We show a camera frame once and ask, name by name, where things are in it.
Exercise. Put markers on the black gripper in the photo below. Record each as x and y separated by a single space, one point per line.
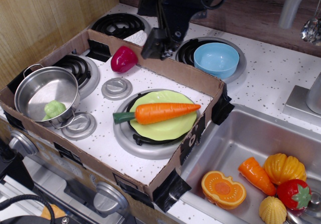
173 23

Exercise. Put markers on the orange toy carrot green stem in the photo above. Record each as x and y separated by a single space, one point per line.
151 113

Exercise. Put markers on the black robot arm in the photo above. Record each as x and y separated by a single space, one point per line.
206 4

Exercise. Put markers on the light green plastic plate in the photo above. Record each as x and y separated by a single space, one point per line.
165 131

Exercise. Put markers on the orange toy carrot piece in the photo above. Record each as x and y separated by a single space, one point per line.
256 175

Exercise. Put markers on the white toy garlic piece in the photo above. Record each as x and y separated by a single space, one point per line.
138 38

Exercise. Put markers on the dark red toy pepper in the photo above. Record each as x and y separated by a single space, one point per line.
123 60

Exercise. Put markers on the black burner back right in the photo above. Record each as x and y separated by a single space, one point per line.
185 52

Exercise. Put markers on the black burner back left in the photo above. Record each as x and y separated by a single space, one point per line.
120 25

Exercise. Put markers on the grey stove knob middle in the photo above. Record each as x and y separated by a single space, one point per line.
116 88

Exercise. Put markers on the grey stove knob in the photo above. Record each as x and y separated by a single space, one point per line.
116 88
80 127

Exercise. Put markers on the blue plastic bowl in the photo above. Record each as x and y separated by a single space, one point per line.
218 59

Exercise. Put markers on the black burner front left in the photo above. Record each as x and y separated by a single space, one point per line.
77 66

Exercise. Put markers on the grey stove knob front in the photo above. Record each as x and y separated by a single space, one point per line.
80 127

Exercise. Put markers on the small steel pot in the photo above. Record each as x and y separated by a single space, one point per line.
43 86

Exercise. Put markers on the green toy vegetable in pot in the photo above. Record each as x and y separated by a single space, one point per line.
53 109

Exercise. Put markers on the brown cardboard fence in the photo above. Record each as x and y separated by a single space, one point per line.
146 180

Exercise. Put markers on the hanging silver ladle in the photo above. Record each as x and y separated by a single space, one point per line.
310 32

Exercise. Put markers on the grey oven dial right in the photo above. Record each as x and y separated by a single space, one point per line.
108 200

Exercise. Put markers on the grey oven dial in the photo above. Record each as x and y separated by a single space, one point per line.
108 200
22 144

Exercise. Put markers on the orange toy pumpkin half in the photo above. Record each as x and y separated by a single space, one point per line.
222 191

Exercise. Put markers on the grey oven dial left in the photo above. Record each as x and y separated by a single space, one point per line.
22 144

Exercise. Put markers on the yellow toy pumpkin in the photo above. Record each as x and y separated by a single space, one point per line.
281 168

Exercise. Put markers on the black device bottom left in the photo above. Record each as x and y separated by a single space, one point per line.
12 165

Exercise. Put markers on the yellow toy corn piece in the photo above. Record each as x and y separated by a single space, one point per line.
272 211

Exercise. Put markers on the red toy strawberry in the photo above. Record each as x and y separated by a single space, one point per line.
295 194

